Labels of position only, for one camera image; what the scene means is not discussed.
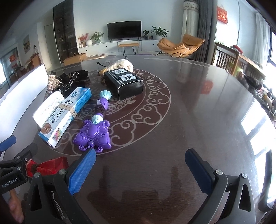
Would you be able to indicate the red translucent plastic item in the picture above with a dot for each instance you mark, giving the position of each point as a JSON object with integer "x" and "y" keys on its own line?
{"x": 50, "y": 168}

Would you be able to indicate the brown cardboard box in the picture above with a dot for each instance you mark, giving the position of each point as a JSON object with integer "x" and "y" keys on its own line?
{"x": 74, "y": 59}

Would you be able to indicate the cluttered wooden sideboard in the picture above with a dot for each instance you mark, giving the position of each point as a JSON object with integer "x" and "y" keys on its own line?
{"x": 252, "y": 66}

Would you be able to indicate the orange lounge chair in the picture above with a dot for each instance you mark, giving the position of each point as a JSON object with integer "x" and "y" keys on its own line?
{"x": 185, "y": 46}

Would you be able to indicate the white standing air conditioner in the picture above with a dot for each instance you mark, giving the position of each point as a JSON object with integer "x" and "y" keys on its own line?
{"x": 189, "y": 19}

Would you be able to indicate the red window banner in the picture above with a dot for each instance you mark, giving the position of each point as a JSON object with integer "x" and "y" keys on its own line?
{"x": 13, "y": 58}

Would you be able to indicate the white television cabinet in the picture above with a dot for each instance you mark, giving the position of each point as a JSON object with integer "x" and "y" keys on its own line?
{"x": 103, "y": 47}

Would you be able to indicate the person's left hand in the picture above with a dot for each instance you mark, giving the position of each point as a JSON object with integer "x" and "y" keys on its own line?
{"x": 15, "y": 206}

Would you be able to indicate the large green potted plant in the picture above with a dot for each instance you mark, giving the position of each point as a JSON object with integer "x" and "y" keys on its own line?
{"x": 160, "y": 32}

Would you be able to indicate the black fabric pouch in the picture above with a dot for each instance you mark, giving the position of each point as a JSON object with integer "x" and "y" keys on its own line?
{"x": 78, "y": 74}

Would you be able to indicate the bushy green potted plant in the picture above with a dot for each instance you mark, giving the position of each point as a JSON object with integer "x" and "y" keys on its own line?
{"x": 97, "y": 36}

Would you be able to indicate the white sheer curtain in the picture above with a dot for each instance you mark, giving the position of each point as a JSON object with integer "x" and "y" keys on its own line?
{"x": 262, "y": 36}

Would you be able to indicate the red flower arrangement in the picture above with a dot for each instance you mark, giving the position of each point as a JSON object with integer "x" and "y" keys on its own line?
{"x": 82, "y": 38}

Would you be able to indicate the wooden bench with metal legs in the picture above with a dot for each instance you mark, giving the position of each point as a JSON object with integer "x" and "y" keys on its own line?
{"x": 128, "y": 44}

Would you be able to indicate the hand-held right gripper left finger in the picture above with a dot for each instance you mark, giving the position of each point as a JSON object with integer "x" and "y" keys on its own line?
{"x": 83, "y": 170}

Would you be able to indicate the silver glitter bow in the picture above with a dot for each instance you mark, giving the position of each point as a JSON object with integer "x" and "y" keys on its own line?
{"x": 51, "y": 83}

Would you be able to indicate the blue and white medicine box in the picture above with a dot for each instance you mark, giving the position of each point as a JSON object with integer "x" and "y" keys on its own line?
{"x": 69, "y": 109}

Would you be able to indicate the dark wooden slatted chair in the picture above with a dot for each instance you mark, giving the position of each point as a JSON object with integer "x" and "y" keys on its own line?
{"x": 224, "y": 57}

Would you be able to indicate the dark patterned glass desktop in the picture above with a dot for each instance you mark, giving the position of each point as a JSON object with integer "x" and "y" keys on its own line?
{"x": 172, "y": 129}

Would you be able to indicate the black cardboard box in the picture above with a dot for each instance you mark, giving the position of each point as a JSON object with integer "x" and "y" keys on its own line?
{"x": 129, "y": 88}

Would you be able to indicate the dark display cabinet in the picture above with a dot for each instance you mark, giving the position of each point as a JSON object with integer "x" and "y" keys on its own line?
{"x": 64, "y": 32}

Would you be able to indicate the grey curtain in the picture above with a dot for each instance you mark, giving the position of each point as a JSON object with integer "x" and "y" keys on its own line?
{"x": 206, "y": 25}

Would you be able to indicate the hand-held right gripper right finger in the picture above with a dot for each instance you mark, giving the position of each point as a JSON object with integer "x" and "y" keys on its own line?
{"x": 199, "y": 172}

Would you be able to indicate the framed wall picture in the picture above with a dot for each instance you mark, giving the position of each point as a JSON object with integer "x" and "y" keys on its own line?
{"x": 26, "y": 44}

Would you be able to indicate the tan rubber band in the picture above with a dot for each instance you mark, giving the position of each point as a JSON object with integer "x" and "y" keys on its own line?
{"x": 70, "y": 108}

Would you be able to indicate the small green potted plant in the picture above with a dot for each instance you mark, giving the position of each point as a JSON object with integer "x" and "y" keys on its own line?
{"x": 146, "y": 33}

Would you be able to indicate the white paper leaflet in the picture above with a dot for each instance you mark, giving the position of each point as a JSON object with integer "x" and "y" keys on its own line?
{"x": 48, "y": 107}

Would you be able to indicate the white storage box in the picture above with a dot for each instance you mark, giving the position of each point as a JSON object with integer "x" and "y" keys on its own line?
{"x": 21, "y": 86}

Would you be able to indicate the red wall hanging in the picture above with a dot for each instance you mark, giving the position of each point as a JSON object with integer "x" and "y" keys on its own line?
{"x": 222, "y": 15}

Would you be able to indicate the purple toy wand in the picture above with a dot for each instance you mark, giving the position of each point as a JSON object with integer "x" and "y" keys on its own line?
{"x": 94, "y": 134}

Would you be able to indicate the beige knitted hat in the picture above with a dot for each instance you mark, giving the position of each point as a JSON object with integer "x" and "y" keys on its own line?
{"x": 123, "y": 63}

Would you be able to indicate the white door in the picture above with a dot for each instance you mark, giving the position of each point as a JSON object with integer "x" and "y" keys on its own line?
{"x": 49, "y": 43}

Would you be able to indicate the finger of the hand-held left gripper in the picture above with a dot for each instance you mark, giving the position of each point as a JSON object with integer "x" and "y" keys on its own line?
{"x": 27, "y": 151}
{"x": 7, "y": 143}

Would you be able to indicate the black flat television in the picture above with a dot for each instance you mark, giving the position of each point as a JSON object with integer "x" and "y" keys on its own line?
{"x": 124, "y": 30}

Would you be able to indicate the white round vase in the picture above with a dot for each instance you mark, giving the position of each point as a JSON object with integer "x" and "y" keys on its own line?
{"x": 89, "y": 42}

